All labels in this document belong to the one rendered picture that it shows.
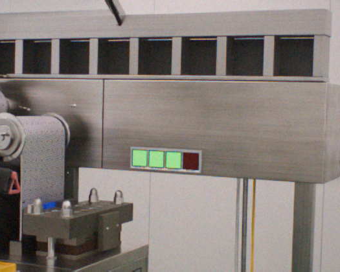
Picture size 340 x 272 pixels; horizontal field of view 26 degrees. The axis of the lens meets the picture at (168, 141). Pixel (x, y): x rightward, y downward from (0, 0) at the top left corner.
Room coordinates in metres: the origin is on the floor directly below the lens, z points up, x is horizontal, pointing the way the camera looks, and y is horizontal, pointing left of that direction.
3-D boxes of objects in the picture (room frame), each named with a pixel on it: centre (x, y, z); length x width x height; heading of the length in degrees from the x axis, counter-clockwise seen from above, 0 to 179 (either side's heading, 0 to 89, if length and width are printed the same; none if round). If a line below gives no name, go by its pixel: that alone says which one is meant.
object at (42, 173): (2.30, 0.39, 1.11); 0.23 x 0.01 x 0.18; 156
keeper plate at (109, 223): (2.26, 0.18, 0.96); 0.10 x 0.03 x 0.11; 156
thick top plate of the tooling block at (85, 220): (2.28, 0.27, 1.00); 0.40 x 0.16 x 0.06; 156
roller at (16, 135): (2.32, 0.45, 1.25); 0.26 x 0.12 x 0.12; 156
